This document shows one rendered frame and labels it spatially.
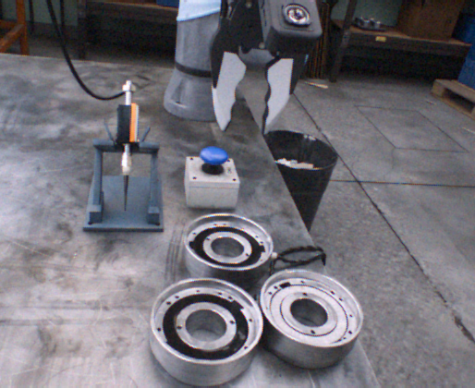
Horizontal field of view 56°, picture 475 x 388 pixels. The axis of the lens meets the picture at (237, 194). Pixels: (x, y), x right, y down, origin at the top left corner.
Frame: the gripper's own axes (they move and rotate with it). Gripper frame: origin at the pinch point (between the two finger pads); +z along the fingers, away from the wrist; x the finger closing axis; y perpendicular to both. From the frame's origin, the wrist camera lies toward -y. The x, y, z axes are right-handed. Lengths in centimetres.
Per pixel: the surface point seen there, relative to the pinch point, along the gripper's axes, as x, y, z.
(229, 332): 2.8, -18.2, 13.2
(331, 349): -6.2, -21.2, 12.5
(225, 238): 1.1, -3.6, 13.6
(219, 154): 0.9, 9.1, 8.8
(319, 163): -61, 109, 62
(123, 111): 13.9, 8.2, 3.0
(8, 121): 34.3, 31.6, 16.3
